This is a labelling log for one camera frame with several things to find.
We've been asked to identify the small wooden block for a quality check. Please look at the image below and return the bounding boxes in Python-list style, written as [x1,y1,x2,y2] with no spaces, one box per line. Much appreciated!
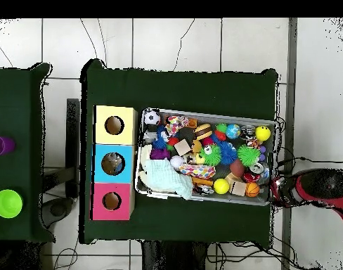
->
[174,139,193,157]

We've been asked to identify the brown burger toy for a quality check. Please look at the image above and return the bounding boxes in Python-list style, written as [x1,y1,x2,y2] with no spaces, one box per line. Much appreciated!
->
[193,123,214,141]

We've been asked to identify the wooden box with three holes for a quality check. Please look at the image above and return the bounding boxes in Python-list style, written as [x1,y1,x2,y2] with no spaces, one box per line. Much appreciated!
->
[91,104,138,221]

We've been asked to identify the mint green cloth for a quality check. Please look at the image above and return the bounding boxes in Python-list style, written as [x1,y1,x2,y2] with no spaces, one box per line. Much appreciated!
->
[144,158,195,201]

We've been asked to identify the large blue spiky ball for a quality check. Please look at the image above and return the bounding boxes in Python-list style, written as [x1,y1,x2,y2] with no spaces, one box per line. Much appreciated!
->
[218,141,238,166]

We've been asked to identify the small soccer ball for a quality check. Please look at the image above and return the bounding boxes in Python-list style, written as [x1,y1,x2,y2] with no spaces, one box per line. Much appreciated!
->
[143,109,162,127]

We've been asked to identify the yellow smiley ball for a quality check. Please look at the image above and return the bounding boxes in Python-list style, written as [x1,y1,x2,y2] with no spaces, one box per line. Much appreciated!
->
[255,125,271,142]

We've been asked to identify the plain yellow ball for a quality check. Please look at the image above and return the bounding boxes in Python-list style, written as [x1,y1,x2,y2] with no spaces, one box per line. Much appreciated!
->
[213,178,231,195]

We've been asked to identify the green spiky ball with eyes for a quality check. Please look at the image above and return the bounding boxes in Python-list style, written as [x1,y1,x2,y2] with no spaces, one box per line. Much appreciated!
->
[199,143,223,167]

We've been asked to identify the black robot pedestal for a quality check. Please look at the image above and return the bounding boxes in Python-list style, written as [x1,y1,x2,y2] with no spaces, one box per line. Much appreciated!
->
[142,240,217,270]

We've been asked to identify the clear mesh bin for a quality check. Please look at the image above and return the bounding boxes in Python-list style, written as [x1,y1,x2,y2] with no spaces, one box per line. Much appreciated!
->
[134,106,278,207]

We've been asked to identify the small orange basketball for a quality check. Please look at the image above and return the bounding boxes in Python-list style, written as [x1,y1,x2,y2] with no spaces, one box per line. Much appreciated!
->
[245,182,261,198]

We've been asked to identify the purple cup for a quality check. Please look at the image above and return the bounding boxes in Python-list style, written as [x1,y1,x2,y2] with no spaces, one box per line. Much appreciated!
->
[0,134,17,158]

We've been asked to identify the black cable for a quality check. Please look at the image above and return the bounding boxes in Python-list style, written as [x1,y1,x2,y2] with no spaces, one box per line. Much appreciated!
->
[275,154,343,169]

